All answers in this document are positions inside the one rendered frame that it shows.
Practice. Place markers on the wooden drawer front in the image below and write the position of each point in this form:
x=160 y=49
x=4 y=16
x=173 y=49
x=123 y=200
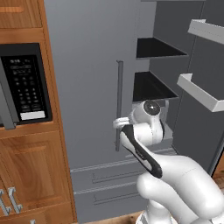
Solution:
x=43 y=215

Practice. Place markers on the white fridge door bin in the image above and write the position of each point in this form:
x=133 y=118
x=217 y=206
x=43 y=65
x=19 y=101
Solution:
x=201 y=94
x=207 y=30

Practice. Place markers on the black fridge shelf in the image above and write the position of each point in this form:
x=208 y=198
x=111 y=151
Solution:
x=154 y=48
x=150 y=87

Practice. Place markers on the black microwave oven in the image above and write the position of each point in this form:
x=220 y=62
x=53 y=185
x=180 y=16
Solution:
x=27 y=84

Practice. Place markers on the grey fridge body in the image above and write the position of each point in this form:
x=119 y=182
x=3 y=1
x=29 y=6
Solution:
x=163 y=23

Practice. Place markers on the grey fridge drawer front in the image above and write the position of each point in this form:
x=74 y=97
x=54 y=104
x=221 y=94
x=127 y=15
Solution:
x=102 y=178
x=108 y=208

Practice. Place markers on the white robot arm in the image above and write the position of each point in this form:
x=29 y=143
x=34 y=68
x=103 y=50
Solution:
x=180 y=186

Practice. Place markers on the wooden cupboard door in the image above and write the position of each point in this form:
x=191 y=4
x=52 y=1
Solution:
x=20 y=13
x=32 y=169

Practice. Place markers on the grey open fridge door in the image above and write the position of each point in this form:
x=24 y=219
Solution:
x=204 y=58

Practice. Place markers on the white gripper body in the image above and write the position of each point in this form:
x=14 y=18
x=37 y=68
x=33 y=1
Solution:
x=121 y=122

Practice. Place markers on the grey closed fridge door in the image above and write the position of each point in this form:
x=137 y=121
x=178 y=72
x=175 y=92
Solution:
x=87 y=73

